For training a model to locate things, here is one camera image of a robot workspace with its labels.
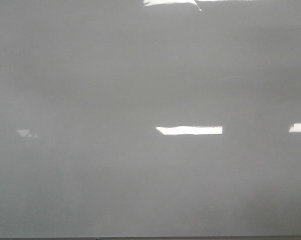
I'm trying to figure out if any white glossy whiteboard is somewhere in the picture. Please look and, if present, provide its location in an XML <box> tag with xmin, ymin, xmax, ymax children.
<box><xmin>0</xmin><ymin>0</ymin><xmax>301</xmax><ymax>238</ymax></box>

